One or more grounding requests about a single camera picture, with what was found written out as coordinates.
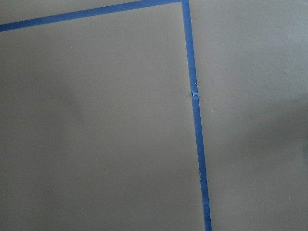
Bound blue tape grid lines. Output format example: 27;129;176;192
0;0;211;231

